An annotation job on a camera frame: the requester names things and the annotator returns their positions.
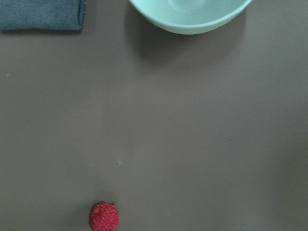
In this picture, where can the mint green bowl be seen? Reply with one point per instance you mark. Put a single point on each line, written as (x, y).
(189, 17)

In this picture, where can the red strawberry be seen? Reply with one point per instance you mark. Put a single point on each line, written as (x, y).
(103, 216)

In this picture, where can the folded grey cloth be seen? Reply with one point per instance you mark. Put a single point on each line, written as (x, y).
(42, 14)

